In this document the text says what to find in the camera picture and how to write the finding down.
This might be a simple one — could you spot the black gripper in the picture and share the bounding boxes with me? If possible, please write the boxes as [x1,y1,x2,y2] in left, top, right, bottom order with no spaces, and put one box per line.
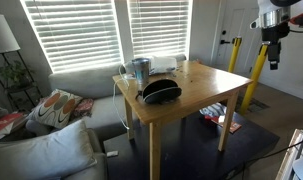
[262,22,290,70]

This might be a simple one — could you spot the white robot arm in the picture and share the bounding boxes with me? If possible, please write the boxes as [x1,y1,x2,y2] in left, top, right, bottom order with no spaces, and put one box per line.
[250,0,303,70]

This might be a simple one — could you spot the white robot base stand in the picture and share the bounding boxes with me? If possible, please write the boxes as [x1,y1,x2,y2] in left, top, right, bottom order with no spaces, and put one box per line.
[276,129,303,180]

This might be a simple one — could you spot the yellow tripod leg near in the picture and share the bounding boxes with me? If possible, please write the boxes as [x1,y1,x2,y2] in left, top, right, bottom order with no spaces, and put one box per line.
[239,44,268,115]

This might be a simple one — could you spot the yellow tripod leg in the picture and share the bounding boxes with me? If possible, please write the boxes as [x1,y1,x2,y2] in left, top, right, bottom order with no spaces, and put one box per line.
[228,36,242,72]
[239,44,268,115]

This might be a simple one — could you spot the yellow tripod leg far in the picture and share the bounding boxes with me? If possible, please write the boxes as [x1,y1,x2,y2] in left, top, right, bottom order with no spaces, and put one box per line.
[228,36,242,72]

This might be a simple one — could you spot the white door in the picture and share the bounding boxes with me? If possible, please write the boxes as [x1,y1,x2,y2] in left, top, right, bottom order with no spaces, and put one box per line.
[211,0,262,77]

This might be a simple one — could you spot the wooden table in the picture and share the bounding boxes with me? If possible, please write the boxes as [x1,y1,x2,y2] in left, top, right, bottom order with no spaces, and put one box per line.
[113,61,252,180]

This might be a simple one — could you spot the magazines on floor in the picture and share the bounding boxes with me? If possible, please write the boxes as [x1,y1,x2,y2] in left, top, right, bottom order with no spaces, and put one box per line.
[199,102,243,134]

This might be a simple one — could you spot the right window blind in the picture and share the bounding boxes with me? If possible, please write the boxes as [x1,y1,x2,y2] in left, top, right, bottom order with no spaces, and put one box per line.
[127,0,193,57]

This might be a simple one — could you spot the window blind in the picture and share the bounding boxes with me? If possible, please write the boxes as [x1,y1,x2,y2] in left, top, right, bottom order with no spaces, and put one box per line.
[127,0,193,57]
[20,0,123,73]

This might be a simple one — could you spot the black open glasses case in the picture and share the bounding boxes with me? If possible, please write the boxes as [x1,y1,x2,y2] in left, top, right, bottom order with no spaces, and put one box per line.
[142,79,182,104]

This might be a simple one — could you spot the grey metal tumbler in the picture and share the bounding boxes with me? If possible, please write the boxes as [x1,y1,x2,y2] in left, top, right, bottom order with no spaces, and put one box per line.
[132,58,150,85]

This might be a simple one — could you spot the dark blue rug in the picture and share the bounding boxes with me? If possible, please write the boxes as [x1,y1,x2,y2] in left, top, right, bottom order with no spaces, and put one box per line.
[104,112,279,180]

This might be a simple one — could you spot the grey sectional sofa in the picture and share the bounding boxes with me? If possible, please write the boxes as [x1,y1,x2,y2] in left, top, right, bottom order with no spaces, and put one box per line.
[0,54,187,180]

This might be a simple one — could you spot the left window blind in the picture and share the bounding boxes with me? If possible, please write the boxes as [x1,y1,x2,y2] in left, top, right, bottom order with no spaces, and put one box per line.
[20,0,123,73]

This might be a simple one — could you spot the patterned oval cushion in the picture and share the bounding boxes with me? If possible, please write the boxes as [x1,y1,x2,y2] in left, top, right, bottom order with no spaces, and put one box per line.
[27,89,82,129]

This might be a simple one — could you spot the light grey pillow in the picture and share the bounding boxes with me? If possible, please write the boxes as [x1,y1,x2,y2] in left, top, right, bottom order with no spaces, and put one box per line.
[0,121,97,180]

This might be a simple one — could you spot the green potted plant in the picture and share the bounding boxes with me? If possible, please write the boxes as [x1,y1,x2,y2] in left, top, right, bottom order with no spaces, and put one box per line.
[0,61,31,88]

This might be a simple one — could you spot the black plant shelf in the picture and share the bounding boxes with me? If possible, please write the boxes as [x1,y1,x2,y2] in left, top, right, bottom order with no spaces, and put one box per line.
[0,50,43,110]

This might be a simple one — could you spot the red book on sofa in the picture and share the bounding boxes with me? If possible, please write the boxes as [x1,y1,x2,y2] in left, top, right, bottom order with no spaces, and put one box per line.
[0,113,25,139]

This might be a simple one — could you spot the white charging cable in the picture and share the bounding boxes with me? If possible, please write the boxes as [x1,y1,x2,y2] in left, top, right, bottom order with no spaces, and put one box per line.
[112,61,131,130]

